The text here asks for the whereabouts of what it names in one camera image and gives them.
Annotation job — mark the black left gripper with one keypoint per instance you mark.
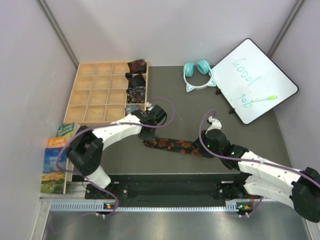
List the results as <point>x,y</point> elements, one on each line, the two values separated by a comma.
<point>144,136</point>

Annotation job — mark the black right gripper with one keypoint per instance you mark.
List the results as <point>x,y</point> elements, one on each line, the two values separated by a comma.
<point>198,146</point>

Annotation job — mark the black orange floral tie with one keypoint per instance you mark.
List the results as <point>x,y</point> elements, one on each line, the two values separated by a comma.
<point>178,146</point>

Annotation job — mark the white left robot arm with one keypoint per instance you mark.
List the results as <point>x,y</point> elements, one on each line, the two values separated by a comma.
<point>85,151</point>

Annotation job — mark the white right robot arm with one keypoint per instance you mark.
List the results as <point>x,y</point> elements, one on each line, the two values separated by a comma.
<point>298,189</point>

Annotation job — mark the grey blue rolled tie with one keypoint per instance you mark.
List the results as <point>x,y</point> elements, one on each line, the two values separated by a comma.
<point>134,108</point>

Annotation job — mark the multicolour paisley rolled tie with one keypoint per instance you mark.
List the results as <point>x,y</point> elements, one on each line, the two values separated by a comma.
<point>136,95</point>

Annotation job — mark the dark blue rolled tie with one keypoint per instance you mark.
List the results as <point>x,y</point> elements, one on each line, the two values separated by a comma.
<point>134,81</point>

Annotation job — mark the dark red rolled tie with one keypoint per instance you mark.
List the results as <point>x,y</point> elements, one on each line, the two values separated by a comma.
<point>137,66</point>

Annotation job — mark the wooden compartment tray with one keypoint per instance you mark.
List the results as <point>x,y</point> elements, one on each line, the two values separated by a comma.
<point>98,94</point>

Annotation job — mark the green marker pen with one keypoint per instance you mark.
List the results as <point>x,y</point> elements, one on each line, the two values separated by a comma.
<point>268,98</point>

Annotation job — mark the teal cat ear headphones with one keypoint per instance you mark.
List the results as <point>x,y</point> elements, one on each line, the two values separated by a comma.
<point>201,68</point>

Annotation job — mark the white dry erase board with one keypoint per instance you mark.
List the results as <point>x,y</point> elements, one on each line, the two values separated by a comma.
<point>247,73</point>

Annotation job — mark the green paperback book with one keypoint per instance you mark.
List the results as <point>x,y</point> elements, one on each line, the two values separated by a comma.
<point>68,130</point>

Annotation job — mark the orange paperback book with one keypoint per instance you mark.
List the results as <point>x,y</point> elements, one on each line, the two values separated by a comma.
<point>57,142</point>

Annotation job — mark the blue Animal Farm book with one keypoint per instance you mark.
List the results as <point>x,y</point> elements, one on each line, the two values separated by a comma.
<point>53,181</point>

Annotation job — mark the slotted cable duct rail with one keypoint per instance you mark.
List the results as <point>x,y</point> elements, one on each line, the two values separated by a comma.
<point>104,207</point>

